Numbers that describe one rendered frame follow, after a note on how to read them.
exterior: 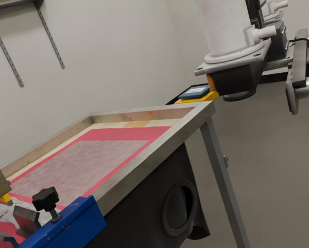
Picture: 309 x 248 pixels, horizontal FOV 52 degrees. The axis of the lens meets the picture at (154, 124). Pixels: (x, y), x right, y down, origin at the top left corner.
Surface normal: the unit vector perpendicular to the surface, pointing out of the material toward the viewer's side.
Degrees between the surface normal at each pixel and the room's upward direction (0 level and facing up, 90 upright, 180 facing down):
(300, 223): 0
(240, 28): 90
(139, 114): 90
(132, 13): 90
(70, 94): 90
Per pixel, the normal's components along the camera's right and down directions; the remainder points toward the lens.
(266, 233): -0.33, -0.89
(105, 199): 0.74, -0.04
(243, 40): 0.33, 0.20
